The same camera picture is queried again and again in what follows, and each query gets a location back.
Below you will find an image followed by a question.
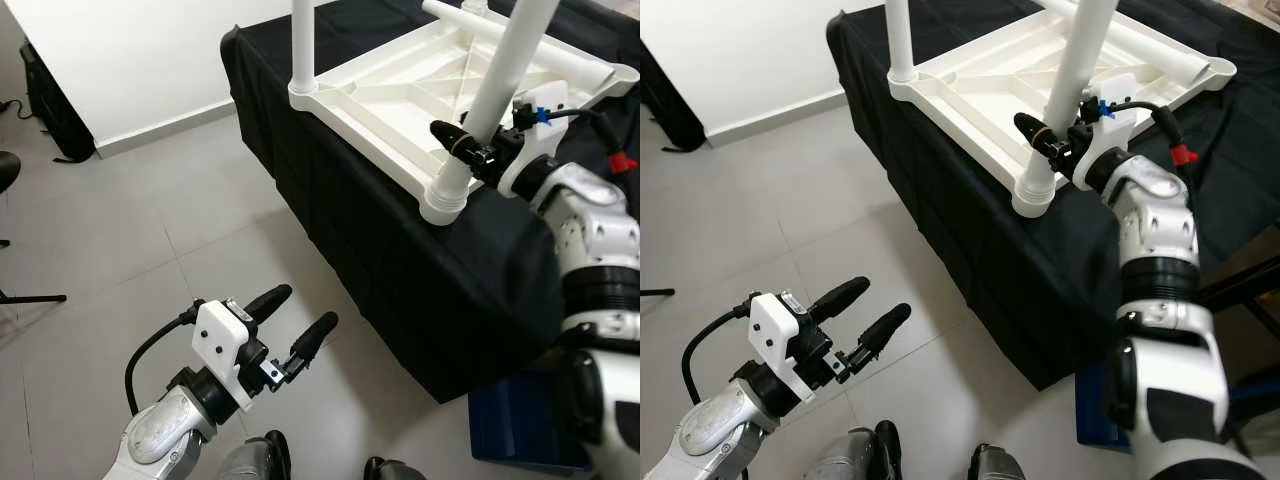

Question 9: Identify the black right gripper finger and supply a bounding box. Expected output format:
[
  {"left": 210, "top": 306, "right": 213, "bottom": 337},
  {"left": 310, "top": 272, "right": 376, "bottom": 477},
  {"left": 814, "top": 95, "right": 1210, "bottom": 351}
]
[
  {"left": 1013, "top": 112, "right": 1066, "bottom": 161},
  {"left": 430, "top": 120, "right": 491, "bottom": 166}
]

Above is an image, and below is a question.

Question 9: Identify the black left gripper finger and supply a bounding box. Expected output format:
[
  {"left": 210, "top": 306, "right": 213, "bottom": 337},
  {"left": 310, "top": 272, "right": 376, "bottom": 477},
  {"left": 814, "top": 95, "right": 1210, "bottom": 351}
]
[
  {"left": 288, "top": 311, "right": 339, "bottom": 366},
  {"left": 243, "top": 284, "right": 294, "bottom": 323},
  {"left": 808, "top": 277, "right": 871, "bottom": 323},
  {"left": 855, "top": 303, "right": 913, "bottom": 366}
]

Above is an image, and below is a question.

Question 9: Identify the black robot left foot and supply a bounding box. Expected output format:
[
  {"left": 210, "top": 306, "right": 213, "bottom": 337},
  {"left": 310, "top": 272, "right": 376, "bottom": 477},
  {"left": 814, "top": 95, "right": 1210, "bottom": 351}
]
[
  {"left": 805, "top": 420, "right": 902, "bottom": 480},
  {"left": 215, "top": 430, "right": 292, "bottom": 480}
]

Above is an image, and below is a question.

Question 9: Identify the black robot foot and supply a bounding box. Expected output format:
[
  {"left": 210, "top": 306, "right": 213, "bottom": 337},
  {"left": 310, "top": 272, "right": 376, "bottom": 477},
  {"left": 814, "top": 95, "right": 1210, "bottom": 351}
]
[
  {"left": 968, "top": 443, "right": 1027, "bottom": 480},
  {"left": 365, "top": 457, "right": 427, "bottom": 480},
  {"left": 215, "top": 430, "right": 292, "bottom": 480},
  {"left": 805, "top": 420, "right": 902, "bottom": 480}
]

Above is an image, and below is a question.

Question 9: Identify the black tablecloth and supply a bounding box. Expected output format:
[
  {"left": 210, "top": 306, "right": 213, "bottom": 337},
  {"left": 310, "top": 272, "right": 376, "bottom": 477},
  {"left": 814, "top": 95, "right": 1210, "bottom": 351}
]
[
  {"left": 220, "top": 0, "right": 641, "bottom": 404},
  {"left": 826, "top": 0, "right": 1280, "bottom": 392}
]

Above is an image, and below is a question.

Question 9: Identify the black robot right foot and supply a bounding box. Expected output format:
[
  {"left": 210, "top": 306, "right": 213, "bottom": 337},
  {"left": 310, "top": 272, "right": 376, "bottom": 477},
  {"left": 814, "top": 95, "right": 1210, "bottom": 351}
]
[
  {"left": 968, "top": 443, "right": 1027, "bottom": 480},
  {"left": 365, "top": 457, "right": 427, "bottom": 480}
]

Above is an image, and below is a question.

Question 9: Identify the black floor bin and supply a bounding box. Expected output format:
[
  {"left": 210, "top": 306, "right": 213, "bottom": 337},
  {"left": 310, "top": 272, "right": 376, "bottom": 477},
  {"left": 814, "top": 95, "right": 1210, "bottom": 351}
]
[
  {"left": 640, "top": 45, "right": 707, "bottom": 154},
  {"left": 20, "top": 40, "right": 97, "bottom": 164}
]

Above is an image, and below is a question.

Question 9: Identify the black round stool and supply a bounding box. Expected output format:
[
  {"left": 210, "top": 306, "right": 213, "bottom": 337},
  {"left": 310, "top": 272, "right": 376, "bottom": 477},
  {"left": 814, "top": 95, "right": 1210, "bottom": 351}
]
[{"left": 1195, "top": 225, "right": 1280, "bottom": 333}]

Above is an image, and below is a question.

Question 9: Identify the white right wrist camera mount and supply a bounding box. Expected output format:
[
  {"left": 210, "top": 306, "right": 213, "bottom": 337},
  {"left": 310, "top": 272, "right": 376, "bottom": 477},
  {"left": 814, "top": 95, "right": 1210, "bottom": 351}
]
[
  {"left": 1070, "top": 72, "right": 1140, "bottom": 192},
  {"left": 497, "top": 82, "right": 570, "bottom": 197}
]

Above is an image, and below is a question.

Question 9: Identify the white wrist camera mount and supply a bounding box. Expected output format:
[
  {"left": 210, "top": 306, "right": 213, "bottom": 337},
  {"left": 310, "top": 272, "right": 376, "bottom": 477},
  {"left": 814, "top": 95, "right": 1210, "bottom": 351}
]
[
  {"left": 1070, "top": 72, "right": 1140, "bottom": 192},
  {"left": 497, "top": 82, "right": 570, "bottom": 197},
  {"left": 192, "top": 298, "right": 254, "bottom": 412},
  {"left": 748, "top": 292, "right": 817, "bottom": 404}
]

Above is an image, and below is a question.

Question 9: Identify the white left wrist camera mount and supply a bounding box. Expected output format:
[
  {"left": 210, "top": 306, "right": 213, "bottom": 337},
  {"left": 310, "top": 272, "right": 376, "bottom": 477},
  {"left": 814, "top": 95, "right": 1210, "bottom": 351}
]
[
  {"left": 192, "top": 298, "right": 254, "bottom": 412},
  {"left": 748, "top": 292, "right": 817, "bottom": 404}
]

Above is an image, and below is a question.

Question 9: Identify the black right arm cable red connector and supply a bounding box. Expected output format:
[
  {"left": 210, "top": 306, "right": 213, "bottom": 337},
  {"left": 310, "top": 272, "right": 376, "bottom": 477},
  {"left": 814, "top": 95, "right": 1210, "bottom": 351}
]
[
  {"left": 1100, "top": 100, "right": 1200, "bottom": 167},
  {"left": 540, "top": 105, "right": 639, "bottom": 177}
]

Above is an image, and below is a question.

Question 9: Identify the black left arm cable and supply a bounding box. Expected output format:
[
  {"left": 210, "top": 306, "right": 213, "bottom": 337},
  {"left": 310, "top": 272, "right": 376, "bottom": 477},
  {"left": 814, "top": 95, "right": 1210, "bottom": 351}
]
[
  {"left": 682, "top": 295, "right": 762, "bottom": 407},
  {"left": 125, "top": 300, "right": 207, "bottom": 417}
]

